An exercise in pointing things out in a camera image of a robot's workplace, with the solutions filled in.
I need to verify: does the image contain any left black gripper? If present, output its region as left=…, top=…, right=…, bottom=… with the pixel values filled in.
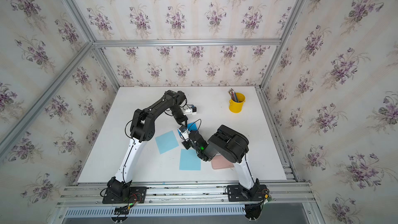
left=169, top=107, right=189, bottom=128

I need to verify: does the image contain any bright blue square paper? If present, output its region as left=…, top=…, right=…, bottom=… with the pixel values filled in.
left=187, top=122, right=198, bottom=132

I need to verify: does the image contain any light blue paper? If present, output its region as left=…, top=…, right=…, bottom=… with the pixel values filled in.
left=179, top=149, right=201, bottom=171
left=155, top=131, right=179, bottom=154

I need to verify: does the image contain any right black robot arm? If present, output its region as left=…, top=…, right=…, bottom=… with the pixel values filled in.
left=178, top=125, right=260, bottom=198

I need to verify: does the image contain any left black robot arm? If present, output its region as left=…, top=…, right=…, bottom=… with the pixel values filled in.
left=107, top=90, right=188, bottom=199

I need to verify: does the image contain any light blue front paper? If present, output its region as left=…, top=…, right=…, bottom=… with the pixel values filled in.
left=179, top=149, right=201, bottom=171

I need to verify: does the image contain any pink eraser case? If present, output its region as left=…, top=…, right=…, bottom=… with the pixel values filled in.
left=211, top=154, right=234, bottom=170

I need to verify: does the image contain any yellow pencil cup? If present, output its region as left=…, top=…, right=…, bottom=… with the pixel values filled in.
left=229, top=92, right=246, bottom=114

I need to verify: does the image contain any colored pencils bundle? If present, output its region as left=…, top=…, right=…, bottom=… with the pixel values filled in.
left=228, top=89, right=239, bottom=103

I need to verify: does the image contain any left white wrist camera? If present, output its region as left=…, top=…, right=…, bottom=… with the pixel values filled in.
left=183, top=105, right=198, bottom=115

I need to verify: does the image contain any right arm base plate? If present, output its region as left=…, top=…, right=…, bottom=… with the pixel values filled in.
left=226, top=185, right=269, bottom=202

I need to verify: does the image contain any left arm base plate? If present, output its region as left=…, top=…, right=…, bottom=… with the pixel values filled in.
left=100, top=187, right=148, bottom=204

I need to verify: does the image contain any aluminium front rail frame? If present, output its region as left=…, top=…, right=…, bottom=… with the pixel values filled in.
left=49, top=181, right=325, bottom=224

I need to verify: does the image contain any white vented cable duct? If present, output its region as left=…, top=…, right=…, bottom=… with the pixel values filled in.
left=65, top=204, right=246, bottom=218

